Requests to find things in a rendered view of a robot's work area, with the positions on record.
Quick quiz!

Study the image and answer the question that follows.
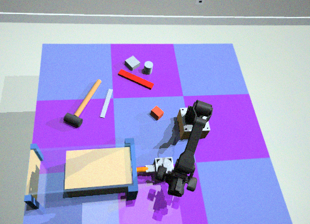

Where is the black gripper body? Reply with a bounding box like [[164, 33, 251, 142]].
[[155, 166, 197, 192]]

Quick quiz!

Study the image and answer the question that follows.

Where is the mallet with grey head and wooden handle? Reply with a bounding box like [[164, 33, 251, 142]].
[[64, 79, 101, 127]]

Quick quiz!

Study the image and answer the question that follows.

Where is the red flat bar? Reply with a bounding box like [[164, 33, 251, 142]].
[[118, 69, 154, 90]]

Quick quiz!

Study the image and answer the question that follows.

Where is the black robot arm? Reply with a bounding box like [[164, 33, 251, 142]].
[[167, 100, 213, 197]]

